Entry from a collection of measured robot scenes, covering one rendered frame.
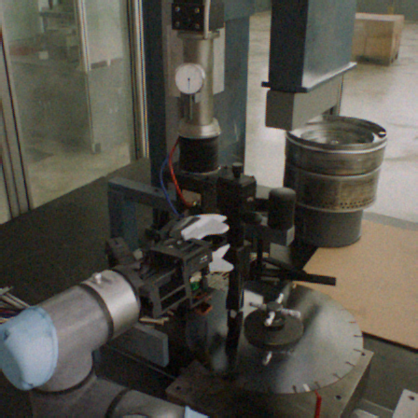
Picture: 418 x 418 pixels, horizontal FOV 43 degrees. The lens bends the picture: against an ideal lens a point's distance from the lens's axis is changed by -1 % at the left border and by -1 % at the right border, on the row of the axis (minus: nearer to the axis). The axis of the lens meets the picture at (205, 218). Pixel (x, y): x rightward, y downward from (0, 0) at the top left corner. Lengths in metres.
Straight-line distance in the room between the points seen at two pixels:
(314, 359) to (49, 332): 0.54
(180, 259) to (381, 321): 0.86
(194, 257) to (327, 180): 0.94
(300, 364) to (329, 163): 0.73
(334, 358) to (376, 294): 0.56
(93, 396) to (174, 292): 0.15
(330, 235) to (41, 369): 1.24
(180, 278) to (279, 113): 0.63
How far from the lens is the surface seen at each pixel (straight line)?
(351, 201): 1.60
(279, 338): 0.99
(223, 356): 0.96
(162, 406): 0.60
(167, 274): 0.65
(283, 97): 1.19
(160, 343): 0.94
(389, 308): 1.48
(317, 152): 1.54
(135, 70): 2.37
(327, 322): 1.06
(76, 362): 0.60
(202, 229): 0.73
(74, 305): 0.59
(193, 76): 0.85
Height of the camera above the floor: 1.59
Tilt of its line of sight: 27 degrees down
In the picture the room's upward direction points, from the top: straight up
